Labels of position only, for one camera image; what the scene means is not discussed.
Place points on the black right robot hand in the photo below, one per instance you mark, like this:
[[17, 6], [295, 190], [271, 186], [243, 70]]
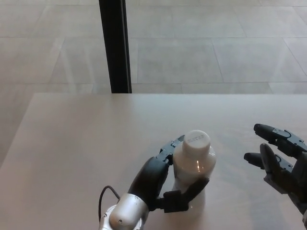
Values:
[[292, 172]]

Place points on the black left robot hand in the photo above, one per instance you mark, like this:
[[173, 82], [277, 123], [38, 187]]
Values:
[[149, 177]]

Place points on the white screw cap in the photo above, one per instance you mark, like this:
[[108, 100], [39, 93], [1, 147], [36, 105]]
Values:
[[195, 143]]

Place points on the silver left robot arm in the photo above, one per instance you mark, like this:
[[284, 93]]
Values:
[[124, 213]]

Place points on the black vertical window post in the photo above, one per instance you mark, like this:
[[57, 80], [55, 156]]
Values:
[[115, 45]]

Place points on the white plastic bottle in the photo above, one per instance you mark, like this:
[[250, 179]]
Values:
[[189, 167]]

